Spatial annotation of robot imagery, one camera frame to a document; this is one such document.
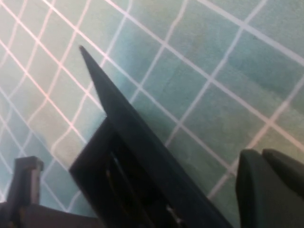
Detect black glasses case printed sides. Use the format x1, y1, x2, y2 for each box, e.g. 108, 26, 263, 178
68, 45, 235, 228

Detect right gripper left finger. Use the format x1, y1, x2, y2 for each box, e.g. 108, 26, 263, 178
234, 148, 304, 228

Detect green checked tablecloth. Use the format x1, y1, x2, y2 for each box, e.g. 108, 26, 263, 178
0, 0, 304, 228

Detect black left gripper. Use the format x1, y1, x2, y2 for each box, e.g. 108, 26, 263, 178
0, 155, 99, 228

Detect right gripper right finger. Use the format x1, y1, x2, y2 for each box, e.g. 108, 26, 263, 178
262, 148, 304, 200

